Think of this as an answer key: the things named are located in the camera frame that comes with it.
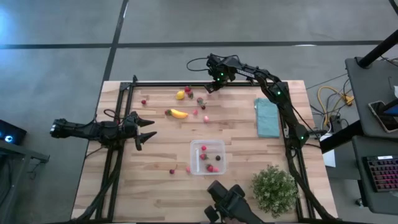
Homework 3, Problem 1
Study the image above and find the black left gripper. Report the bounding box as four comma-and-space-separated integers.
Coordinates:
118, 111, 158, 152

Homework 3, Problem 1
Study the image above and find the black camera cable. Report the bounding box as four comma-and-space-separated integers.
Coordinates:
186, 57, 210, 72
103, 108, 125, 121

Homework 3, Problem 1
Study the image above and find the black round pole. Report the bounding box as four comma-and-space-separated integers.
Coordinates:
356, 29, 398, 69

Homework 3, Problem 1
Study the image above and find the yellow plastic banana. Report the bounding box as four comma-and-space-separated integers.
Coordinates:
169, 108, 189, 119

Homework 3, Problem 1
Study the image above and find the smartphone with brown case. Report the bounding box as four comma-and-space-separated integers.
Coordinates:
368, 100, 398, 134

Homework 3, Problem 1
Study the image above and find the grey metal cart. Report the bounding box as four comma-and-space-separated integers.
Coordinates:
0, 139, 50, 224

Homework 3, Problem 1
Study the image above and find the black aluminium table frame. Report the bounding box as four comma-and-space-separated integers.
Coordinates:
74, 74, 338, 223

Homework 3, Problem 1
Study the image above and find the folded teal cloth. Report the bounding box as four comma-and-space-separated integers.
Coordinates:
254, 98, 281, 139

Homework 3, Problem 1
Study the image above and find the black left camera cable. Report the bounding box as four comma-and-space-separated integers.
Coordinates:
103, 108, 125, 121

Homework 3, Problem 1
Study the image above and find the black right camera cable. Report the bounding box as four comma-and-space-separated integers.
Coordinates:
186, 57, 210, 72

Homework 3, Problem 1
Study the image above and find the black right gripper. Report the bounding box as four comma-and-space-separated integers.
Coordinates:
204, 54, 236, 94

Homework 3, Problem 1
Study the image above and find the device with blue screen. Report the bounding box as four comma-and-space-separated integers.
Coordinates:
384, 104, 398, 118

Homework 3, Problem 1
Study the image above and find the black diagonal bar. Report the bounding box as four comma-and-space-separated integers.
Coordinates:
319, 119, 364, 154

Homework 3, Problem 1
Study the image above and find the black device with blue light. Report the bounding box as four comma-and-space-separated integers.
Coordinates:
0, 119, 28, 146

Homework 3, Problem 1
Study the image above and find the green artificial potted plant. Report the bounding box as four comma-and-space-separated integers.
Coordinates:
250, 164, 300, 218

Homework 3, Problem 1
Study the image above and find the white box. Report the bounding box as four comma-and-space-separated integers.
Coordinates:
319, 133, 337, 169

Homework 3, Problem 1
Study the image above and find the clear plastic tupperware container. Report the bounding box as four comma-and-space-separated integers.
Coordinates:
190, 139, 227, 176

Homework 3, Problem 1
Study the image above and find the grey desk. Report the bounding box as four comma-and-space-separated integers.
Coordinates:
351, 135, 398, 216
345, 57, 398, 135

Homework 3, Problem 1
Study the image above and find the black power box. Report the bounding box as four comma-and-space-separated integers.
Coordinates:
329, 114, 343, 131

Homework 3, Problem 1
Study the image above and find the black keyboard with pink backlight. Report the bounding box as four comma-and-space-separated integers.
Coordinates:
363, 154, 398, 193

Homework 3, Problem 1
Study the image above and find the yellow cable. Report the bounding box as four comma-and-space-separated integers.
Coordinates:
316, 86, 355, 127

